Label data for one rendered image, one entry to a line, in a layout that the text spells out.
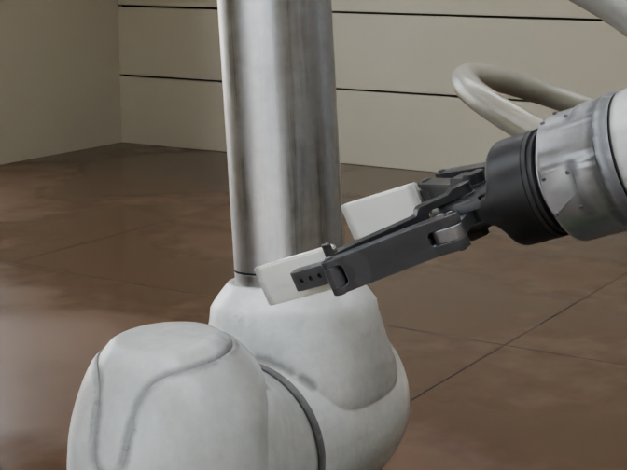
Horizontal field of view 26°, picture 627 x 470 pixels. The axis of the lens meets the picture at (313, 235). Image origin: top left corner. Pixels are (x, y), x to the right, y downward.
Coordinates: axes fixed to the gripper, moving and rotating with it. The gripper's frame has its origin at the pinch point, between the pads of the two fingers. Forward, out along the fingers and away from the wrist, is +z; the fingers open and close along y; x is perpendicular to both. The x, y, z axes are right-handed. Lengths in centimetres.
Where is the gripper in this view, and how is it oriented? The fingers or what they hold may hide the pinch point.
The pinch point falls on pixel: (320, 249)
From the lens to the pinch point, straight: 102.7
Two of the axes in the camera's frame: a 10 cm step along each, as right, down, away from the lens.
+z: -7.9, 2.4, 5.6
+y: -4.7, 3.5, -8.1
